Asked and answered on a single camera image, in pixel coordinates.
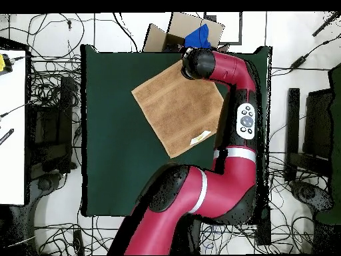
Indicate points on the tan terry towel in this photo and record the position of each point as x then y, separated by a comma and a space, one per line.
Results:
175, 112

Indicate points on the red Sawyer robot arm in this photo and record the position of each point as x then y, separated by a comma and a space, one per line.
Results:
231, 69

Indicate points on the dark green table cloth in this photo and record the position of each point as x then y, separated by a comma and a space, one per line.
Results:
112, 173

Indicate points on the blue garment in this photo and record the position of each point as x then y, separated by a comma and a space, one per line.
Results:
197, 37

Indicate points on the open cardboard box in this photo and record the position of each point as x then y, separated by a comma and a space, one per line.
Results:
181, 24

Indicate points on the black equipment rack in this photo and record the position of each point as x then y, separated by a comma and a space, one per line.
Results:
53, 128

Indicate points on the black block under table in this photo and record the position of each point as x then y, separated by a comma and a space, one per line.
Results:
263, 229

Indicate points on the black chair base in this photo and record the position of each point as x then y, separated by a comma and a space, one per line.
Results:
309, 193

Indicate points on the black equipment box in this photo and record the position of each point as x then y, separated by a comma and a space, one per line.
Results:
318, 125

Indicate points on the black power adapter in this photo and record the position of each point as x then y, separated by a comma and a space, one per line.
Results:
298, 62

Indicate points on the white side table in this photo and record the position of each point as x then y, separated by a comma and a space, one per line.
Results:
12, 133

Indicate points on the black marked strip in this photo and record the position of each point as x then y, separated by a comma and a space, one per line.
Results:
6, 136

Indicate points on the green cloth on side table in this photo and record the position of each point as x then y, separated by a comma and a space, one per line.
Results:
337, 133

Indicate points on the yellow object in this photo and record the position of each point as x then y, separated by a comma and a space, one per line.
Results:
1, 62

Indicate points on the black rod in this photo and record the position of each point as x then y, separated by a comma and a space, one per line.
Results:
325, 25

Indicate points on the black upright post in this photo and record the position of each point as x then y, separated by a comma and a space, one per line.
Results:
292, 128

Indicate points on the grey rectangular frame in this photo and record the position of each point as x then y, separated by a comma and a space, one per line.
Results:
240, 26

